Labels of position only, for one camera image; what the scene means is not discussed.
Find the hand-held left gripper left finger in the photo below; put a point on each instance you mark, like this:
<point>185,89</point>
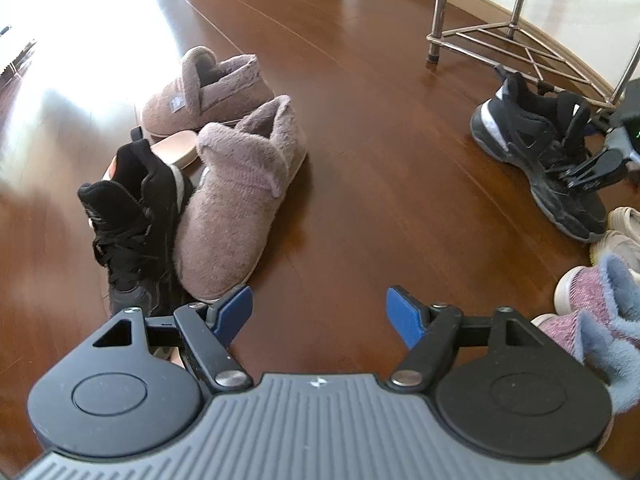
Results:
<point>235,310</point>

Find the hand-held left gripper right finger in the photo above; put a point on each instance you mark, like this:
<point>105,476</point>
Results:
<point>405,315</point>

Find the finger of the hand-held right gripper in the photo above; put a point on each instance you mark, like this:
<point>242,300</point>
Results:
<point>600,170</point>

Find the metal corner rack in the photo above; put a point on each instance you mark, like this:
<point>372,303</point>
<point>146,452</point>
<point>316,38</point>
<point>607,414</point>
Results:
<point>439,10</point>

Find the grey plush slipper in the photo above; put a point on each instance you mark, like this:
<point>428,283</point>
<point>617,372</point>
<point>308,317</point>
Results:
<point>170,105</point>
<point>225,220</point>

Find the black sneaker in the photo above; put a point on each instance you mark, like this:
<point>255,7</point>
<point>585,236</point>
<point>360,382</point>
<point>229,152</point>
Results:
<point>525,130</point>
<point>130,220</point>

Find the purple knit boot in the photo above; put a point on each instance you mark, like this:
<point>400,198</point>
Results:
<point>595,285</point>
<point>600,355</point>

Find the pink striped slide sandal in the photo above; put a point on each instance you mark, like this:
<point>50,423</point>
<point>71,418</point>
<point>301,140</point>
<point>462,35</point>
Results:
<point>175,147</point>

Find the white sneaker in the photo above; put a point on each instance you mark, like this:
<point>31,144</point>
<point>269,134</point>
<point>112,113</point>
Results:
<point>625,217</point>
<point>617,247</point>

